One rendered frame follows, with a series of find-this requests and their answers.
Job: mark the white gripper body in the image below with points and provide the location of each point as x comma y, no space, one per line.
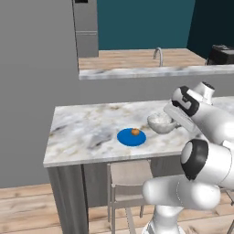
180,117

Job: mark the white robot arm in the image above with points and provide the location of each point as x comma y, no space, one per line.
195,192

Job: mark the white marbled bowl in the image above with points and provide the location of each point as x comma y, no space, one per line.
159,122

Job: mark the blue plate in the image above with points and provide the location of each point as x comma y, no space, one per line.
129,138

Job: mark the grey counter cabinet base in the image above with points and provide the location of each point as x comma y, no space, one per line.
91,189

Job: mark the silver sink tap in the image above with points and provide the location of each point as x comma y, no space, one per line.
159,55

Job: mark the black coffee machine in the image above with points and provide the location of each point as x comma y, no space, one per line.
221,55

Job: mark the grey bar stool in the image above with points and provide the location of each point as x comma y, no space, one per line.
128,182

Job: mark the grey refrigerator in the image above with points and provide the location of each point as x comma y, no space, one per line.
86,27

